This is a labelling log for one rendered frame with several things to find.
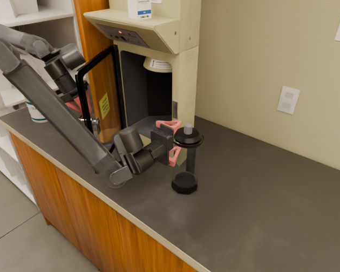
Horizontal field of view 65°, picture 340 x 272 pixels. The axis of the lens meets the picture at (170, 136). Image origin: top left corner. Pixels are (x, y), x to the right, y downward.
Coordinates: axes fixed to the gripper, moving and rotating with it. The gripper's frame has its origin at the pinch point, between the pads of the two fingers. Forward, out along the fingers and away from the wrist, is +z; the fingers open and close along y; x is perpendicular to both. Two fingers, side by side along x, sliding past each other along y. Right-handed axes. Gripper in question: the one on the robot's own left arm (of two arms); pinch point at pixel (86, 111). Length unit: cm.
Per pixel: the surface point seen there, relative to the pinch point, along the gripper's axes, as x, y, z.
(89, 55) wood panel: -17.6, -3.4, -14.3
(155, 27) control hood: 3.6, -37.8, -15.0
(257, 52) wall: -39, -61, 17
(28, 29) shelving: -140, 106, -44
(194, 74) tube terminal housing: -13.9, -38.3, 7.1
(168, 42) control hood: -1.3, -38.1, -9.1
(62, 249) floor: -14, 96, 87
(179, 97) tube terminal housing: -6.2, -31.6, 10.5
